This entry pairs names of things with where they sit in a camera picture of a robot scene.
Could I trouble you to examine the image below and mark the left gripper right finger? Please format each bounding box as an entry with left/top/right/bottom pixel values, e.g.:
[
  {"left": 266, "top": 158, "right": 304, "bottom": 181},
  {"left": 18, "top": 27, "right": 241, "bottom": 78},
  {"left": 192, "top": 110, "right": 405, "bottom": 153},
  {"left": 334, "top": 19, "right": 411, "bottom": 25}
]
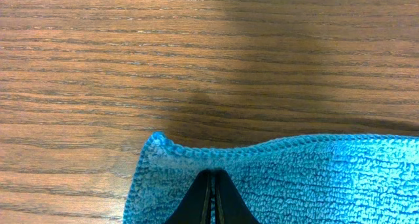
[{"left": 214, "top": 170, "right": 259, "bottom": 224}]

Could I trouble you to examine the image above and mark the blue microfibre cloth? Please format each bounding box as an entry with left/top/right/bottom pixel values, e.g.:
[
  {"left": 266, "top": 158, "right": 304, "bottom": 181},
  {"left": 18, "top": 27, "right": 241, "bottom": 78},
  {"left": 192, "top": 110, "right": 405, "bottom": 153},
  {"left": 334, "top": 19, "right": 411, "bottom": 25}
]
[{"left": 123, "top": 132, "right": 418, "bottom": 223}]

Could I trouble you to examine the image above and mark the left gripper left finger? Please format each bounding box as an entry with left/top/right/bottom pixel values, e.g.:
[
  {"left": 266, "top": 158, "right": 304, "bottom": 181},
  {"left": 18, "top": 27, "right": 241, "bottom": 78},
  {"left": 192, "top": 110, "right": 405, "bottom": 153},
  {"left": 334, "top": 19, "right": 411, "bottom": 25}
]
[{"left": 164, "top": 170, "right": 211, "bottom": 224}]

